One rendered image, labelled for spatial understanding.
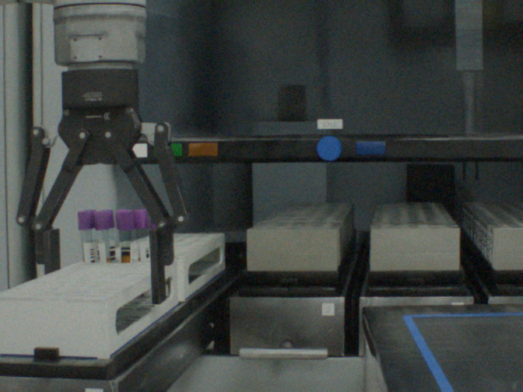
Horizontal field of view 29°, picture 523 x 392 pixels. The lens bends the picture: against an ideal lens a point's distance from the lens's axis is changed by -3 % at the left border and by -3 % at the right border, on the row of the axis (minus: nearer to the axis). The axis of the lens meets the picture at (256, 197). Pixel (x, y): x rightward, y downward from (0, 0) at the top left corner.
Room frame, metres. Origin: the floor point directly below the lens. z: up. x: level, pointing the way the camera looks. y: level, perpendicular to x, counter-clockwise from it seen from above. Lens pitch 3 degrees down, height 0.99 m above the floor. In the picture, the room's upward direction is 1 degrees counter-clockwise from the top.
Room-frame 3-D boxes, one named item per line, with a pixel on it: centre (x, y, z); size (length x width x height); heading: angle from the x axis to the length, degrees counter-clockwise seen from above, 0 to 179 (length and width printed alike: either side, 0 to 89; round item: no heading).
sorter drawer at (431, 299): (1.51, -0.23, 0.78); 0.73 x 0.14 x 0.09; 173
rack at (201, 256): (1.28, 0.11, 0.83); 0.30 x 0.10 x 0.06; 173
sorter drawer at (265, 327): (1.53, -0.08, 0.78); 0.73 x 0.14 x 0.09; 173
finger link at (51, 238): (1.01, 0.20, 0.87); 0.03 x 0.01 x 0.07; 173
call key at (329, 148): (1.27, -0.09, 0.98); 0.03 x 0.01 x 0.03; 83
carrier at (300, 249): (1.30, -0.04, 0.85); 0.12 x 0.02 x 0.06; 83
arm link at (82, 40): (1.00, 0.15, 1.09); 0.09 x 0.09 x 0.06
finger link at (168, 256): (0.99, 0.08, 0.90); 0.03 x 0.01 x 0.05; 83
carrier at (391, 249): (1.28, -0.20, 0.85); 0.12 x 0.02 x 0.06; 82
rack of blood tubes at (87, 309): (0.97, 0.15, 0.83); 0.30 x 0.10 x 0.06; 173
